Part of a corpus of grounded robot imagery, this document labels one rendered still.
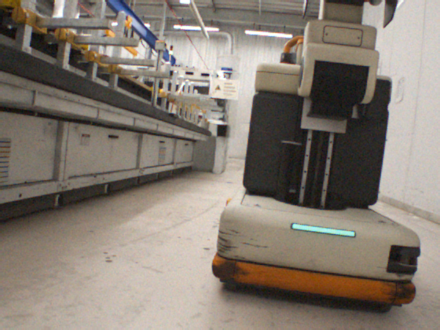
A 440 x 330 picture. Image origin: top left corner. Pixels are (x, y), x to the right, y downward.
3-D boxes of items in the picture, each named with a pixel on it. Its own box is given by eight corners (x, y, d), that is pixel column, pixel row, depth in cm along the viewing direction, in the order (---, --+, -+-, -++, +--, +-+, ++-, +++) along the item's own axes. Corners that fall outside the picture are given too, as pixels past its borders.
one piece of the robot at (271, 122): (240, 209, 156) (262, 34, 151) (356, 225, 149) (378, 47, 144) (234, 225, 122) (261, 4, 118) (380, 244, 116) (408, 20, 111)
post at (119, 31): (115, 95, 183) (126, 13, 181) (112, 94, 180) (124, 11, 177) (110, 95, 184) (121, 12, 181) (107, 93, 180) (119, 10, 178)
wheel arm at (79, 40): (137, 49, 133) (139, 39, 133) (135, 47, 130) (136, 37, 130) (47, 45, 138) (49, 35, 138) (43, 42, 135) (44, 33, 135)
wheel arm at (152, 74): (169, 80, 183) (170, 72, 183) (167, 78, 180) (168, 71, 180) (98, 75, 188) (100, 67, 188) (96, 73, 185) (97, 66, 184)
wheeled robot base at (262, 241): (229, 232, 164) (236, 183, 163) (356, 249, 157) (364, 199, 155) (207, 284, 98) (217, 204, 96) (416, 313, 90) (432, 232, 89)
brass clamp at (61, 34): (82, 49, 140) (83, 38, 140) (65, 39, 126) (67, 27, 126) (70, 48, 140) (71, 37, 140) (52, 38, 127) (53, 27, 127)
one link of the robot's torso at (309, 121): (298, 129, 122) (306, 64, 121) (373, 138, 119) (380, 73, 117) (309, 122, 96) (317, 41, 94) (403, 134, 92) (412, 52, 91)
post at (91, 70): (93, 95, 159) (106, 1, 156) (89, 94, 155) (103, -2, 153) (87, 94, 159) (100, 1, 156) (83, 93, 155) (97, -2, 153)
